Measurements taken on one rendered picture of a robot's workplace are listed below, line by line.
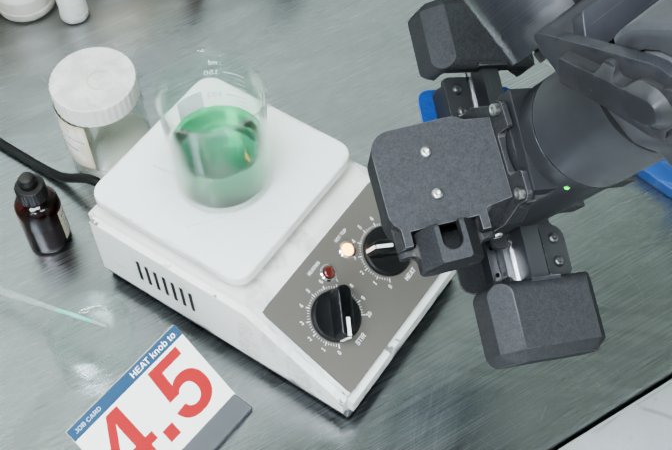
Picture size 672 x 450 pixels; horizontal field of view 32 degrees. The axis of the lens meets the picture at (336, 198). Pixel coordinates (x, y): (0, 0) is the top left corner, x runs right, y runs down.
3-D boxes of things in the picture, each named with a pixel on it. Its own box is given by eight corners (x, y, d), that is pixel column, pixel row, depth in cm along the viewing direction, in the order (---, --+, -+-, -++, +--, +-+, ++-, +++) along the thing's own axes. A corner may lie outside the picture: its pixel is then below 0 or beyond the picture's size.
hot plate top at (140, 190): (357, 157, 74) (357, 148, 73) (242, 294, 68) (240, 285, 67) (207, 80, 78) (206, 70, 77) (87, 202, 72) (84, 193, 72)
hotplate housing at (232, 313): (460, 275, 78) (467, 205, 71) (349, 427, 71) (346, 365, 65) (198, 133, 85) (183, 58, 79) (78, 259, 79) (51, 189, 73)
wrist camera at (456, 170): (518, 78, 53) (389, 93, 51) (565, 234, 52) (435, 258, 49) (458, 125, 59) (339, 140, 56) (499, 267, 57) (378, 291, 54)
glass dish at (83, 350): (110, 394, 73) (104, 377, 72) (36, 363, 75) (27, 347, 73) (153, 323, 76) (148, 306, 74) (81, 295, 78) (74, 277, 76)
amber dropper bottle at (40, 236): (46, 262, 79) (20, 202, 74) (19, 238, 80) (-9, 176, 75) (80, 235, 80) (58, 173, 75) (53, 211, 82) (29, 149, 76)
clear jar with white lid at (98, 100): (135, 108, 87) (115, 33, 81) (169, 163, 84) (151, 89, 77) (60, 141, 85) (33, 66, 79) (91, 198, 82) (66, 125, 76)
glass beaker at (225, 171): (160, 213, 71) (136, 124, 64) (189, 133, 75) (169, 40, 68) (272, 231, 70) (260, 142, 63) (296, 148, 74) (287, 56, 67)
